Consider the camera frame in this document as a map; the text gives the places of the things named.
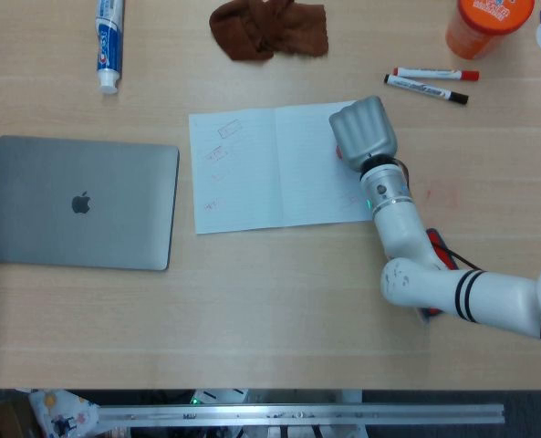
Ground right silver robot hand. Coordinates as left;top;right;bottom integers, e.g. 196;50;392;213
328;96;400;173

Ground black whiteboard marker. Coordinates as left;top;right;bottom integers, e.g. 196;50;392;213
383;74;470;106

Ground red whiteboard marker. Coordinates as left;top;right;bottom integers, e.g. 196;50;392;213
392;67;481;82

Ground open lined notebook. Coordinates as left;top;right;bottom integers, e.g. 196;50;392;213
188;99;375;235

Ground red ink pad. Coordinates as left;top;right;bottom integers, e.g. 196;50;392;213
415;227;458;325

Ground brown crumpled cloth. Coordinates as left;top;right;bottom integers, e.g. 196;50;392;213
208;0;330;63

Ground orange lidded canister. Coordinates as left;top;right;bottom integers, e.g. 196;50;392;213
444;0;536;60

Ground white blue toothpaste tube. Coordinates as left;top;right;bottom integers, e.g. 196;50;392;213
95;0;126;96

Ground grey closed laptop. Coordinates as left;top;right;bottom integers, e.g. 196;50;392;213
0;134;181;272

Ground printed plastic bag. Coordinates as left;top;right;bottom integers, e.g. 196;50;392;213
27;389;101;438

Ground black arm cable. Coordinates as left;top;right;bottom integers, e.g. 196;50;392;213
427;239;484;274

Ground aluminium profile rail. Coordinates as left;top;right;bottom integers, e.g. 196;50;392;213
97;402;506;430

